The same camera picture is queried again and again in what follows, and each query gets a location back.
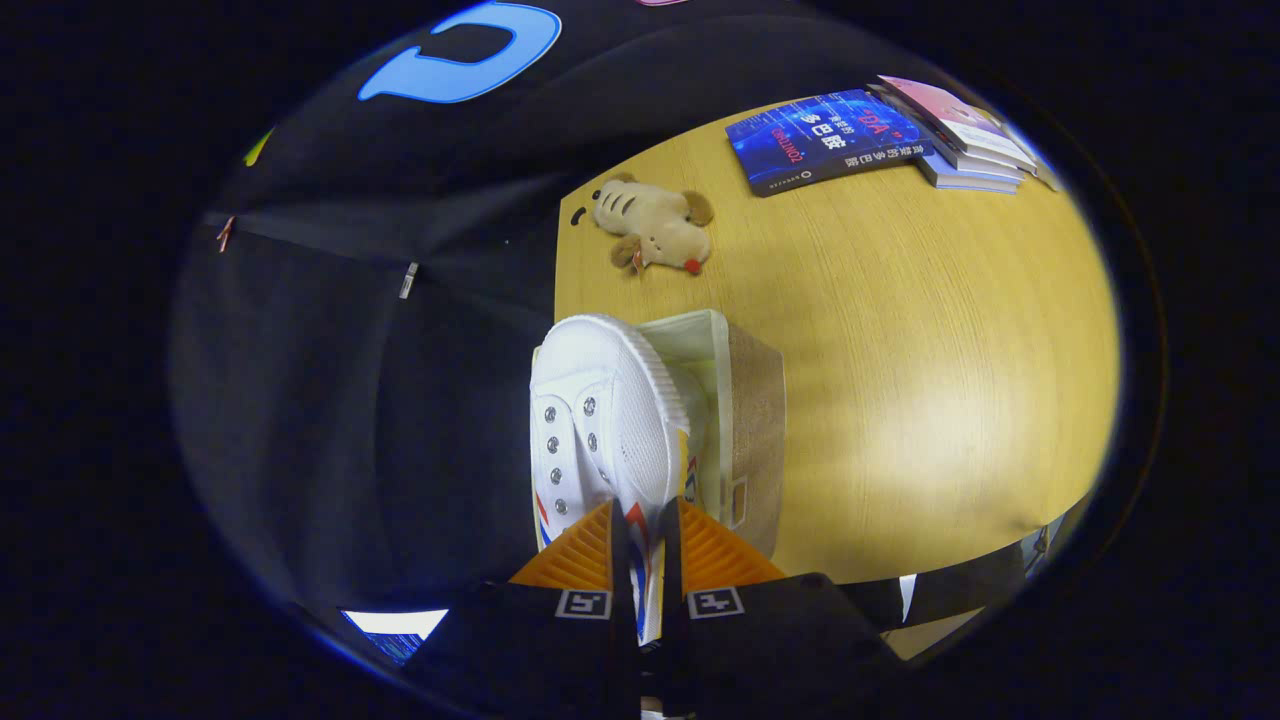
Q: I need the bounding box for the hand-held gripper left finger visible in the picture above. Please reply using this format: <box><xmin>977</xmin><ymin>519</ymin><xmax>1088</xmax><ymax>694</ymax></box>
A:
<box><xmin>398</xmin><ymin>499</ymin><xmax>643</xmax><ymax>720</ymax></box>

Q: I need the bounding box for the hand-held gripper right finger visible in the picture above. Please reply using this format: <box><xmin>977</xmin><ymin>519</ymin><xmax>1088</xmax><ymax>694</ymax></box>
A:
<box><xmin>658</xmin><ymin>496</ymin><xmax>908</xmax><ymax>720</ymax></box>

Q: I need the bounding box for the cream fabric storage box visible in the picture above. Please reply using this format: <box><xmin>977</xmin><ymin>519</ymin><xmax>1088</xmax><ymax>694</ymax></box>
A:
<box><xmin>535</xmin><ymin>308</ymin><xmax>788</xmax><ymax>561</ymax></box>

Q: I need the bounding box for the bright lit screen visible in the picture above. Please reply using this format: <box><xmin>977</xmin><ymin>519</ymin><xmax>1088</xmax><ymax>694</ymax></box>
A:
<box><xmin>340</xmin><ymin>608</ymin><xmax>451</xmax><ymax>667</ymax></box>

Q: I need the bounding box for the dark furniture piece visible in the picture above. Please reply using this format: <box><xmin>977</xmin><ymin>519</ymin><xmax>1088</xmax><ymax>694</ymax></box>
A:
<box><xmin>840</xmin><ymin>535</ymin><xmax>1051</xmax><ymax>631</ymax></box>

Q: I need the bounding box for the beige plush toy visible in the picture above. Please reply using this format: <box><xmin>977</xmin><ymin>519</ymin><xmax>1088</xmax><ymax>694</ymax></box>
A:
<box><xmin>589</xmin><ymin>172</ymin><xmax>716</xmax><ymax>277</ymax></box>

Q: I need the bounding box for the pale blue book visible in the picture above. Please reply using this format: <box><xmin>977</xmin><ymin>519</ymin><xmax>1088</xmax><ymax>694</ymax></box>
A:
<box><xmin>915</xmin><ymin>150</ymin><xmax>1021</xmax><ymax>195</ymax></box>

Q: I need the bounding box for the blue cover book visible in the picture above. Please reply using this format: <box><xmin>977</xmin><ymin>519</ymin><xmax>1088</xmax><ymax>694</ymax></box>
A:
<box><xmin>725</xmin><ymin>89</ymin><xmax>935</xmax><ymax>198</ymax></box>

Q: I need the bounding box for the pink cover book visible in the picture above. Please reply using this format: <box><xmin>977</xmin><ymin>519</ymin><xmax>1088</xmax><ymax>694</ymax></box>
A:
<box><xmin>878</xmin><ymin>75</ymin><xmax>1039</xmax><ymax>169</ymax></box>

